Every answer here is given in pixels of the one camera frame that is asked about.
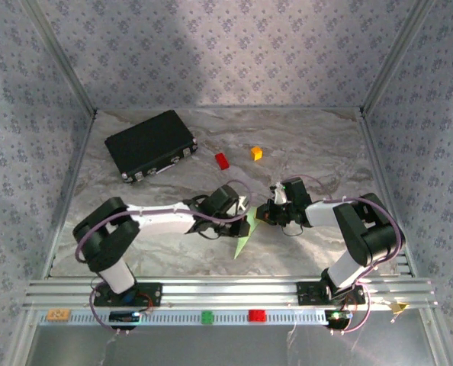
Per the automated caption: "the light green paper sheet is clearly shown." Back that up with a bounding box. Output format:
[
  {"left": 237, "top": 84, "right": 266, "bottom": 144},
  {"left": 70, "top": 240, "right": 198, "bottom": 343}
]
[{"left": 233, "top": 206, "right": 265, "bottom": 261}]

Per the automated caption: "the black controller board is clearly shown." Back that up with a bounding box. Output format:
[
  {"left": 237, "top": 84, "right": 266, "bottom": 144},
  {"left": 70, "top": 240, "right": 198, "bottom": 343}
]
[
  {"left": 324, "top": 309, "right": 353, "bottom": 326},
  {"left": 109, "top": 310, "right": 142, "bottom": 325}
]

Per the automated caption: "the black hard case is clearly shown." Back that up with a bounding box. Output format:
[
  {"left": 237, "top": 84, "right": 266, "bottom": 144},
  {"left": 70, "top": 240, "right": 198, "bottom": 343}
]
[{"left": 104, "top": 109, "right": 199, "bottom": 184}]

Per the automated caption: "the yellow tape piece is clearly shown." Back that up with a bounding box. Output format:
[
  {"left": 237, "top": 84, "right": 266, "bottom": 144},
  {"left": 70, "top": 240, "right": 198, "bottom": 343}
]
[{"left": 389, "top": 300, "right": 410, "bottom": 316}]

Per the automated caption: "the orange tag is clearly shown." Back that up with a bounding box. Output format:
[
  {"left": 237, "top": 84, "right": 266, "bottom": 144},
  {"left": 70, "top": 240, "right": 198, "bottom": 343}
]
[{"left": 46, "top": 309, "right": 72, "bottom": 323}]

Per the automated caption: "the aluminium mounting rail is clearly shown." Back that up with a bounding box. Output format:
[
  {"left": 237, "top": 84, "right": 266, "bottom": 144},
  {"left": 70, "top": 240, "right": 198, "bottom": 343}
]
[{"left": 22, "top": 277, "right": 439, "bottom": 310}]

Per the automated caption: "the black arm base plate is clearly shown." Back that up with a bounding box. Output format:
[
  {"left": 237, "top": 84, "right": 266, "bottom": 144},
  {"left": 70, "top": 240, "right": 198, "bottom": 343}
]
[
  {"left": 297, "top": 281, "right": 367, "bottom": 307},
  {"left": 92, "top": 281, "right": 163, "bottom": 308}
]

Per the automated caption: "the aluminium table edge rail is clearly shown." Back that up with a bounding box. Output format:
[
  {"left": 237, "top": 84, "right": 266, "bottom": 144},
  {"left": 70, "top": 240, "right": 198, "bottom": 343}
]
[
  {"left": 358, "top": 112, "right": 416, "bottom": 278},
  {"left": 41, "top": 112, "right": 98, "bottom": 281}
]

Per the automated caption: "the slotted grey cable duct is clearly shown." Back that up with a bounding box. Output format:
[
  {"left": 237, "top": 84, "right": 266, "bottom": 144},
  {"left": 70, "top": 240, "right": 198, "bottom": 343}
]
[{"left": 37, "top": 308, "right": 329, "bottom": 327}]

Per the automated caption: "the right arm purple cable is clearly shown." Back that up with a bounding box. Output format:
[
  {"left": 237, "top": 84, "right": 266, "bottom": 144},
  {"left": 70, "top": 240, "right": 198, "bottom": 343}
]
[{"left": 287, "top": 174, "right": 406, "bottom": 336}]

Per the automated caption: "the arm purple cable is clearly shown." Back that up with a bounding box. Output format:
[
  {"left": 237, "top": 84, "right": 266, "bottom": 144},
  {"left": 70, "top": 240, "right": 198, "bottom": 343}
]
[
  {"left": 287, "top": 174, "right": 406, "bottom": 336},
  {"left": 75, "top": 178, "right": 253, "bottom": 336}
]

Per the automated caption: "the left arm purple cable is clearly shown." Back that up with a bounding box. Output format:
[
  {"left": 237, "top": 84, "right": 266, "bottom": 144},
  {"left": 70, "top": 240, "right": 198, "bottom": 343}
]
[{"left": 75, "top": 178, "right": 253, "bottom": 336}]

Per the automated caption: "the aluminium frame post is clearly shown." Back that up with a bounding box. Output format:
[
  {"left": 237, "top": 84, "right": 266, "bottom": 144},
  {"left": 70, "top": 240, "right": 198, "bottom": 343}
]
[
  {"left": 358, "top": 0, "right": 437, "bottom": 117},
  {"left": 20, "top": 0, "right": 98, "bottom": 117}
]

